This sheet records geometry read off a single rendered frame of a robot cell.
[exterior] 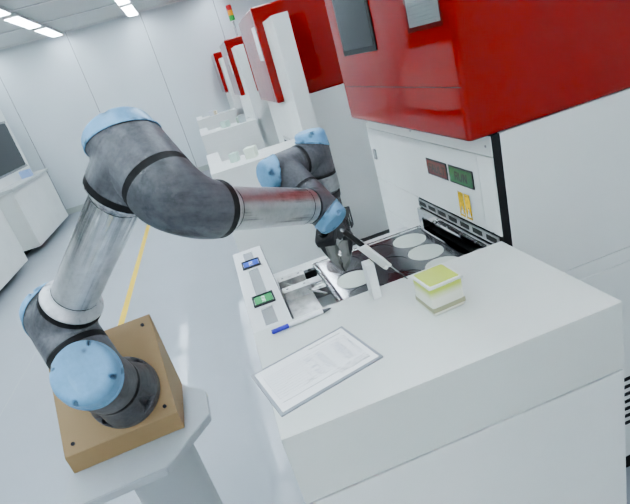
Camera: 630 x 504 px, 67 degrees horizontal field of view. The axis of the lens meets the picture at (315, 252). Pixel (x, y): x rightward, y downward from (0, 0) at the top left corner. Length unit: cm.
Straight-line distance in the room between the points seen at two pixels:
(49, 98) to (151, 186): 863
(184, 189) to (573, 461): 88
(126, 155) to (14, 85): 872
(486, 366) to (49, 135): 891
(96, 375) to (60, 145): 850
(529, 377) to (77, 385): 79
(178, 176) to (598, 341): 76
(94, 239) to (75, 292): 13
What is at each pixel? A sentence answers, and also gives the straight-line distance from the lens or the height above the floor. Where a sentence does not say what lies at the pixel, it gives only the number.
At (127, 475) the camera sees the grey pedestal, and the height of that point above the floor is 82.
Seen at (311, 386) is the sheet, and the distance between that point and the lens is 87.
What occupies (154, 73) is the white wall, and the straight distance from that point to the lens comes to 908.
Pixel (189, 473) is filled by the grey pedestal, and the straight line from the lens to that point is 125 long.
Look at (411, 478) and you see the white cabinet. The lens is 94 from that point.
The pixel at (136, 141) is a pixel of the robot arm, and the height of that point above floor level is 144.
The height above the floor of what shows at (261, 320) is 96.
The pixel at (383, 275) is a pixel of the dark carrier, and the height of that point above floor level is 90.
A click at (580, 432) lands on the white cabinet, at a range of 109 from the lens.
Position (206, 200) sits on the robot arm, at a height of 133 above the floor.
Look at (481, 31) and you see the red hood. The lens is 111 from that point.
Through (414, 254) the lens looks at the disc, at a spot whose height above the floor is 90.
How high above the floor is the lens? 149
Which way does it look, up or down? 22 degrees down
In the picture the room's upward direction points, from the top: 16 degrees counter-clockwise
